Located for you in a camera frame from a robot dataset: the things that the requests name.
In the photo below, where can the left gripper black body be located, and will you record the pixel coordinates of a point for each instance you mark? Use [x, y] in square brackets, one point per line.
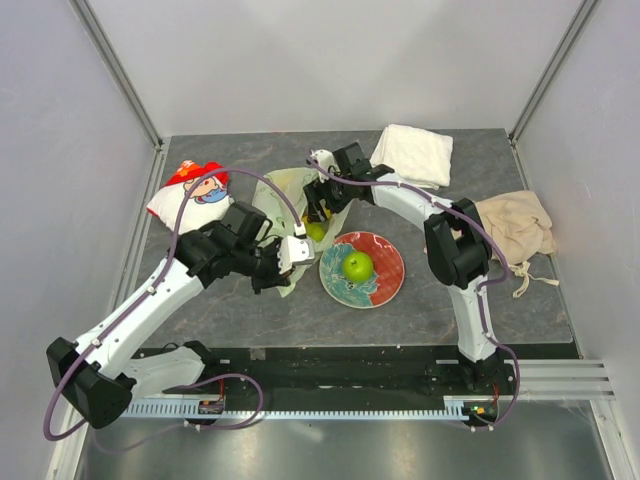
[264, 266]

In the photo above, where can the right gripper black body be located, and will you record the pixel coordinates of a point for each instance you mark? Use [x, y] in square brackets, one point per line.
[337, 195]

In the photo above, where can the green fake apple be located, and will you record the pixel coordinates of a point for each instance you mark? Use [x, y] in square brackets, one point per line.
[357, 267]

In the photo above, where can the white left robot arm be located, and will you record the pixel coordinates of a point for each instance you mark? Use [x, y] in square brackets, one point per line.
[97, 373]

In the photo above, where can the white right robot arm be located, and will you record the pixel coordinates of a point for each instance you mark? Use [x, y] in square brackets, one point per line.
[458, 248]

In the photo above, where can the green fake grapes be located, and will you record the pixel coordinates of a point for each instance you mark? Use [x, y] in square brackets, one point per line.
[316, 231]

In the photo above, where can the red white cartoon pouch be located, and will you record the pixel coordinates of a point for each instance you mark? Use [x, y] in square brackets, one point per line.
[208, 202]

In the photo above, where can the red teal floral plate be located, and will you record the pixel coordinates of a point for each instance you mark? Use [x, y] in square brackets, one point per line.
[389, 271]

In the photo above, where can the white folded towel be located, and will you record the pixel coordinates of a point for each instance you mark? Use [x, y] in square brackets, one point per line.
[422, 157]

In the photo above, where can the beige crumpled cloth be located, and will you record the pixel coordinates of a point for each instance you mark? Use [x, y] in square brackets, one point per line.
[521, 228]

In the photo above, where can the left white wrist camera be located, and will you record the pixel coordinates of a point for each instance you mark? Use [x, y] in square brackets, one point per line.
[297, 251]

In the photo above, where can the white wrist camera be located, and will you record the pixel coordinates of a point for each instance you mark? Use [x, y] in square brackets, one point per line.
[297, 251]
[322, 160]

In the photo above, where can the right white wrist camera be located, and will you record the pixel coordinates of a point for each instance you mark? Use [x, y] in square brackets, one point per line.
[322, 160]

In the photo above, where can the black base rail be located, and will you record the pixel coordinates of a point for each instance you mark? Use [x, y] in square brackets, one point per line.
[369, 379]

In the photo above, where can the light blue cable duct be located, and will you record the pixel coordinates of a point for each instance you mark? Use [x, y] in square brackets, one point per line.
[184, 408]

